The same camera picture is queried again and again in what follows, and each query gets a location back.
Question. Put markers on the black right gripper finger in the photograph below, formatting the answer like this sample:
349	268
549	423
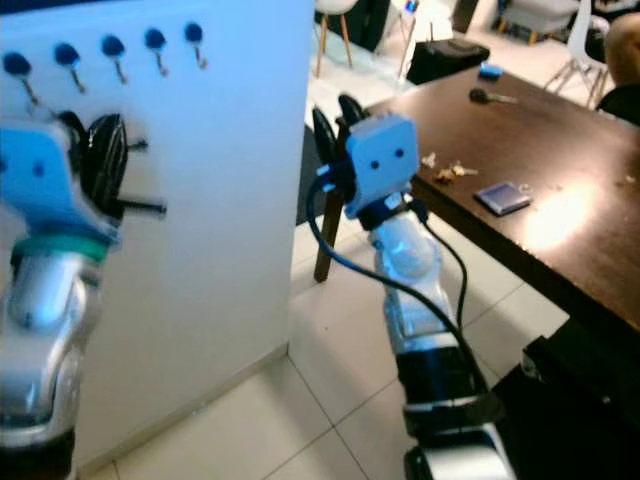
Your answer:
351	112
325	138

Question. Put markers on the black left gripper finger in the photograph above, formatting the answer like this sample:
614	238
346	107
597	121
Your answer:
72	125
108	160

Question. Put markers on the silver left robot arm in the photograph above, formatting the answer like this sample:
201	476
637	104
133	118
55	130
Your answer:
40	360

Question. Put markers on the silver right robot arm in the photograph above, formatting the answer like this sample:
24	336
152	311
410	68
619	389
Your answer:
420	300

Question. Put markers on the blue magnetic hook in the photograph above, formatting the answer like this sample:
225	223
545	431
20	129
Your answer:
17	65
113	46
155	39
66	55
193	32

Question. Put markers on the white partition board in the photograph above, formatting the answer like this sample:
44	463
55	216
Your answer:
220	220

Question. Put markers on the white chair wooden legs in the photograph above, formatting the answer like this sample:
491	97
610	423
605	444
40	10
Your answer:
335	12

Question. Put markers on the brass key bunch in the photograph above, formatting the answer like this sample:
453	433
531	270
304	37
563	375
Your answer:
448	171

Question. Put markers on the black bag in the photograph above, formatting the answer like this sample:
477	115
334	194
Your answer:
448	58

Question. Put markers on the key with black head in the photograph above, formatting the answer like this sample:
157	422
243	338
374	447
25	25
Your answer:
481	96

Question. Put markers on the small blue box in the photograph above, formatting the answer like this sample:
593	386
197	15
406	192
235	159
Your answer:
490	71

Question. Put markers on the dark blue card holder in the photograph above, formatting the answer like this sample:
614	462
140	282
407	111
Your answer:
502	198

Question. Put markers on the grey armchair wooden legs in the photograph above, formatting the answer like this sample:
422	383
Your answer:
540	12

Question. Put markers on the dark wooden table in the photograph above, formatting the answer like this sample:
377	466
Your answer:
580	150

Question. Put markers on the white shell chair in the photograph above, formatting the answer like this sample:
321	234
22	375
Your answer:
582	45

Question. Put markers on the person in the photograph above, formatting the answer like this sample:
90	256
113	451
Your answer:
625	65

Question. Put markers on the black bench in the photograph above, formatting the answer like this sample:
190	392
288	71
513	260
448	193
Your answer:
580	410

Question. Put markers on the blue-white right wrist camera mount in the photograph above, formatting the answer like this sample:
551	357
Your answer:
382	155

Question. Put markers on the blue-white wrist camera mount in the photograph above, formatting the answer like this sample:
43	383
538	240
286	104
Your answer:
382	155
45	180

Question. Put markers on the blue-white left wrist camera mount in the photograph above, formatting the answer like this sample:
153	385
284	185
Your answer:
45	180

